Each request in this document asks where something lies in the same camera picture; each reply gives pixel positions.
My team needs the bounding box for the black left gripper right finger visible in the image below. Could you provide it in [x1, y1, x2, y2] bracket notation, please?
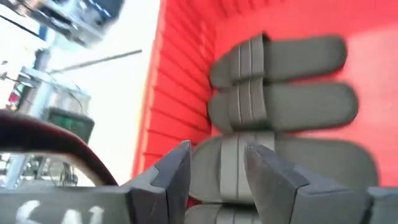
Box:
[243, 141, 373, 224]

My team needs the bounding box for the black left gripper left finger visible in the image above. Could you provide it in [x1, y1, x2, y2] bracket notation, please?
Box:
[125, 139, 192, 224]

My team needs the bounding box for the black rubber slide sandal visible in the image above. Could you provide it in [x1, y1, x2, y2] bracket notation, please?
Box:
[208, 32, 348, 91]
[185, 130, 379, 224]
[207, 79, 359, 134]

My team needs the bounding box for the red plastic bin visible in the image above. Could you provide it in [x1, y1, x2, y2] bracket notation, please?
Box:
[132, 0, 398, 209]

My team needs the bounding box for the dark screen device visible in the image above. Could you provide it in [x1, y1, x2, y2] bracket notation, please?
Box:
[45, 106, 96, 144]

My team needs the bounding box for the thin grey rod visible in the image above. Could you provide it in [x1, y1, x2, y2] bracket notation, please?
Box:
[49, 49, 143, 75]

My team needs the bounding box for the grey ceiling equipment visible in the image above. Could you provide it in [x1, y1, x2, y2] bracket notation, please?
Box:
[0, 0, 125, 49]

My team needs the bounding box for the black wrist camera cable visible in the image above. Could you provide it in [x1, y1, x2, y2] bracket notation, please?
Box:
[0, 110, 119, 187]

